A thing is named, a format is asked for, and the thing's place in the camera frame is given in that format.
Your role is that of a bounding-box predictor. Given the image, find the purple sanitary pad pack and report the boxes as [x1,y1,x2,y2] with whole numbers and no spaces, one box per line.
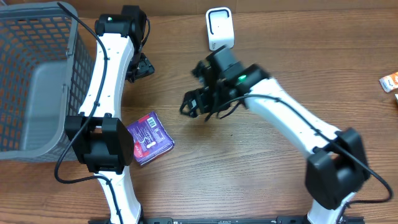
[127,111,175,166]

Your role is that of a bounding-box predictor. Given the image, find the small orange snack packet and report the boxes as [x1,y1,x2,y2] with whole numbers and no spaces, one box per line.
[379,72,398,93]

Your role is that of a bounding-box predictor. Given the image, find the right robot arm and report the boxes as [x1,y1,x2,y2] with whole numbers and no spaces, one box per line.
[180,46,370,223]

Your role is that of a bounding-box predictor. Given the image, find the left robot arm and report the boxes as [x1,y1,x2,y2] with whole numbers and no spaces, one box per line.
[54,5,155,223]

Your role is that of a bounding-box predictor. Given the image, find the white barcode scanner stand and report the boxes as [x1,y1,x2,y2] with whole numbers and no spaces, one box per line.
[205,7,234,51]

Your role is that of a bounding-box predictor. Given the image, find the grey plastic shopping basket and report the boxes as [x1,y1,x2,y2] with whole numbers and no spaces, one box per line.
[1,2,94,162]

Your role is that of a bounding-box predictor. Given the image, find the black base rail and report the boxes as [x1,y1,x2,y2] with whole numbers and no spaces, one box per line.
[88,216,366,224]

